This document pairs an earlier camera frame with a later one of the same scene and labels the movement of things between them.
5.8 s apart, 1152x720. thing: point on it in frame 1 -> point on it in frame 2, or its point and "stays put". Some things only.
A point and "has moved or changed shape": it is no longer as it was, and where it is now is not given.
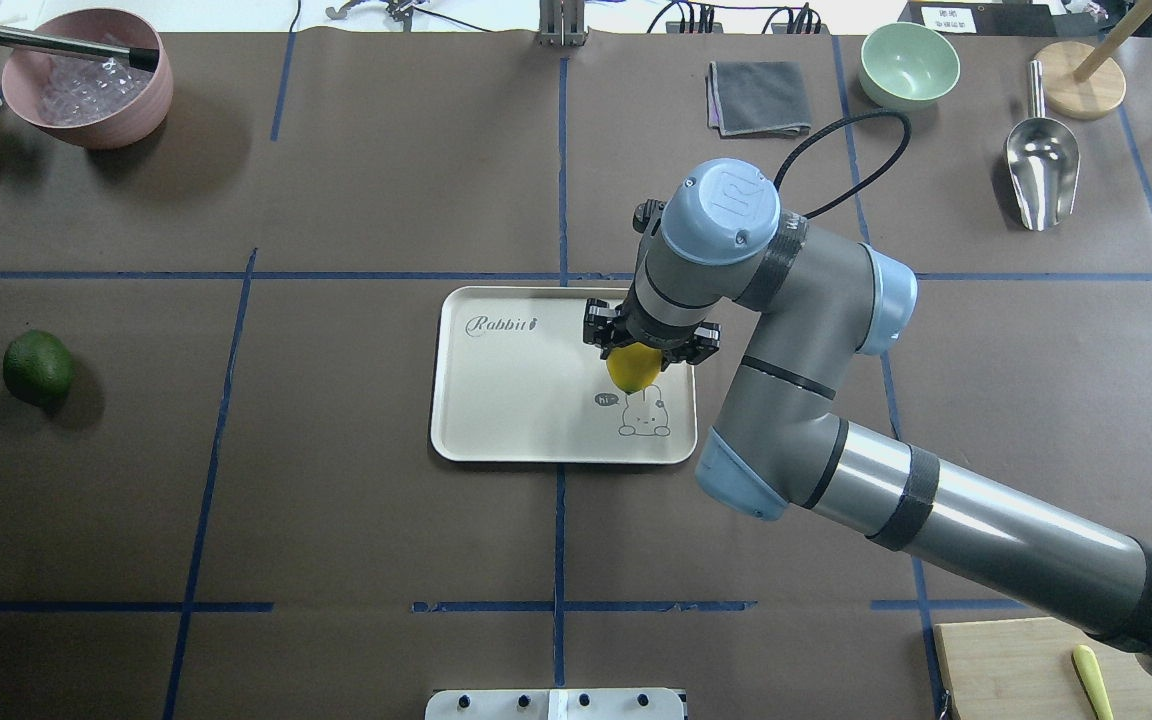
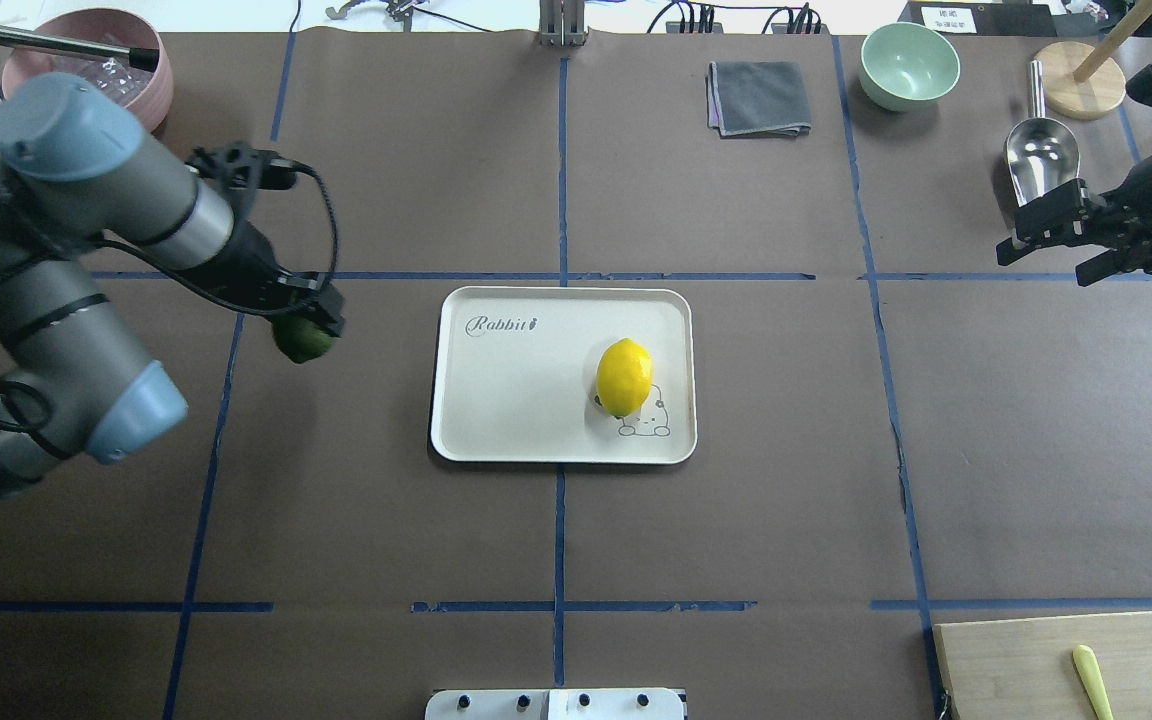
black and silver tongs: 137,58 stays put
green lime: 38,367 has moved or changed shape
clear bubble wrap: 89,89 stays put
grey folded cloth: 758,99 stays put
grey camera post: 562,24 stays put
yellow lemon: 634,366 has moved or changed shape
